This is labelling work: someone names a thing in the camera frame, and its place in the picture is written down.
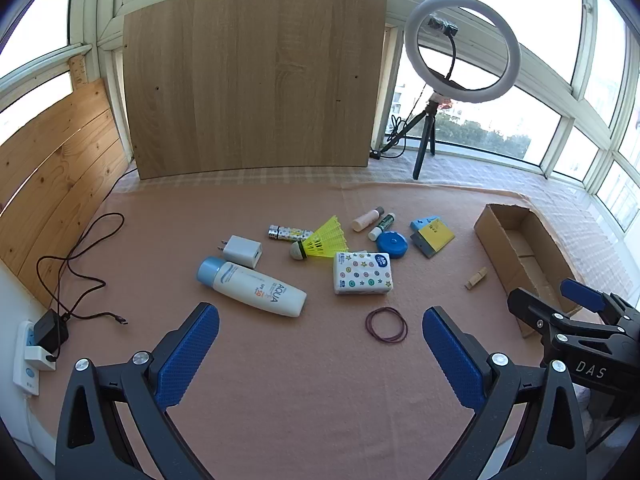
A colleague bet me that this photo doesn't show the blue round tape measure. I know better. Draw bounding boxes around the blue round tape measure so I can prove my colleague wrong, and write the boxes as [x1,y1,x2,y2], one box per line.
[375,231,409,260]

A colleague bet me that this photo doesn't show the white tube grey cap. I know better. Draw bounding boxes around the white tube grey cap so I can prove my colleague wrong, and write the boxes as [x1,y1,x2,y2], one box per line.
[351,206,385,232]

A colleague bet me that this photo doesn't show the white ring light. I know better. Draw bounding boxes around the white ring light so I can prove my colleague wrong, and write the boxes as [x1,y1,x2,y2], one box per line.
[404,0,522,105]

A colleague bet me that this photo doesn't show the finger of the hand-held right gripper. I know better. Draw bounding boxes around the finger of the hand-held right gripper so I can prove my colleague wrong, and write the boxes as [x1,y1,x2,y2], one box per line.
[560,278,640,326]
[507,287,608,338]

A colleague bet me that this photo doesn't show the black power adapter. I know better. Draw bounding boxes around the black power adapter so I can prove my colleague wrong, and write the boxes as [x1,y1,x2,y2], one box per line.
[32,310,70,361]

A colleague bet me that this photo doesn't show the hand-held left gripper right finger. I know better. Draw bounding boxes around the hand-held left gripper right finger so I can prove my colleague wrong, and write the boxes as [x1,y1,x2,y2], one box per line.
[422,306,588,480]

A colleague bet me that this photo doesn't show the patterned tissue pack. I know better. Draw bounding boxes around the patterned tissue pack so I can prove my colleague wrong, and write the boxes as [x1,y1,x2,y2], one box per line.
[333,251,394,296]

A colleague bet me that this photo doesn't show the green tube white caps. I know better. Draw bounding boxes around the green tube white caps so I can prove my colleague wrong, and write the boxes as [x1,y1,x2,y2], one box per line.
[368,213,397,241]

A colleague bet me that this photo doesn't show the white wall charger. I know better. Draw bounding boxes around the white wall charger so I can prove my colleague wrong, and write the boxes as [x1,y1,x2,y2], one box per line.
[218,235,263,268]

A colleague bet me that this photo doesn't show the white plug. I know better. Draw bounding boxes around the white plug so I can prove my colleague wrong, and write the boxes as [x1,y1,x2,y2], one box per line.
[25,345,56,372]

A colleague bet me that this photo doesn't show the green trees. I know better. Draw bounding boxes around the green trees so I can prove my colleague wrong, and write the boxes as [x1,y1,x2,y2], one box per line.
[435,117,532,154]

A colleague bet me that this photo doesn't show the black ring light cable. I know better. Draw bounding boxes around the black ring light cable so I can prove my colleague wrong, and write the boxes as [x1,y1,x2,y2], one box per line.
[386,87,427,158]

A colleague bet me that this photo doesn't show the black charging cable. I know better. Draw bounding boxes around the black charging cable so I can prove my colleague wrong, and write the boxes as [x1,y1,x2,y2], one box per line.
[36,212,128,326]

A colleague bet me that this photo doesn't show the blue phone stand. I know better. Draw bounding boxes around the blue phone stand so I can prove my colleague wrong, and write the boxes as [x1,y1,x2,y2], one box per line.
[410,216,443,235]

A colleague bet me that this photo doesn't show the large light wood board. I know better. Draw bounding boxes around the large light wood board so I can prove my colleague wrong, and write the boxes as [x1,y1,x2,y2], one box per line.
[122,0,389,181]

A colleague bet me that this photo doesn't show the white power strip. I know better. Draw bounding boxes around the white power strip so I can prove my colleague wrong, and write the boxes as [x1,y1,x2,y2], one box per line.
[12,321,56,396]

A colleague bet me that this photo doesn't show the pine wood panel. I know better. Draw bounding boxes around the pine wood panel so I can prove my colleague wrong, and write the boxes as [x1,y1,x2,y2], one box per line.
[0,78,132,308]

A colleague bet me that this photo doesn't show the patterned small tube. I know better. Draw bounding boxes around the patterned small tube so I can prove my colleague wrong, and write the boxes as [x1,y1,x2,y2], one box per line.
[267,225,315,243]

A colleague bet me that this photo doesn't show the apartment buildings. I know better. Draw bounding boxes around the apartment buildings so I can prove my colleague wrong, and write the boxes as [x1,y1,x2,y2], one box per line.
[390,85,417,132]

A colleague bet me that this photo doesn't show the cardboard box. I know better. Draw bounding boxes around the cardboard box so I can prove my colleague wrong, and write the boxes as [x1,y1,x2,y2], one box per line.
[473,203,601,339]

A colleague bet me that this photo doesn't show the black tripod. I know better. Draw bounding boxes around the black tripod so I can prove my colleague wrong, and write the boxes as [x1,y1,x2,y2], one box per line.
[380,95,441,181]

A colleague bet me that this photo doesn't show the white sunscreen bottle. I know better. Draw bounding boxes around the white sunscreen bottle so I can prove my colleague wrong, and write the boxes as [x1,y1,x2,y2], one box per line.
[196,256,308,318]

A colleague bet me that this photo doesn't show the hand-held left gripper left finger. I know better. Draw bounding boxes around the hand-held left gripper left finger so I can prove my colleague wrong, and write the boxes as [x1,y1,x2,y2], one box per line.
[55,302,221,480]

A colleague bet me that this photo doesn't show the purple rubber bands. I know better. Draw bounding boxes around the purple rubber bands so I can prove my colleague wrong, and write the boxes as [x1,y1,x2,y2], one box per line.
[365,307,409,344]

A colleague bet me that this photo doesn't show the yellow shuttlecock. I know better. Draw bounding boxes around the yellow shuttlecock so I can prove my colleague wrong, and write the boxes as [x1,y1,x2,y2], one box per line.
[290,216,349,262]

